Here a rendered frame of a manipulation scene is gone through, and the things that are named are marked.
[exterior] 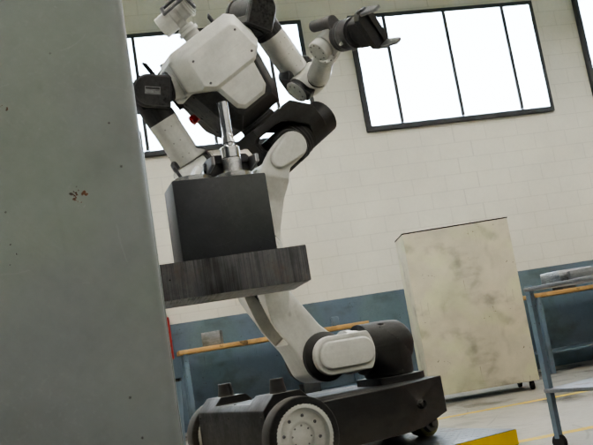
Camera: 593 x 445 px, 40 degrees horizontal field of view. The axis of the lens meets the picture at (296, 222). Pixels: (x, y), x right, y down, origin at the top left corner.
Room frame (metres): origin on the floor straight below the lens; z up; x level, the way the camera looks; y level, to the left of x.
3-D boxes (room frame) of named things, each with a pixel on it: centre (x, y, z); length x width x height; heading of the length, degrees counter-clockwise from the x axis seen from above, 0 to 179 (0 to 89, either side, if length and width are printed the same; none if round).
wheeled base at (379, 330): (2.47, -0.01, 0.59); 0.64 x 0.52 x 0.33; 119
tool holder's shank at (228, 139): (1.90, 0.13, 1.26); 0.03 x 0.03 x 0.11
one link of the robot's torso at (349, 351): (2.48, -0.03, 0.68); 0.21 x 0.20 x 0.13; 119
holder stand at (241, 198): (1.89, 0.18, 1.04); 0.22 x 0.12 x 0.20; 108
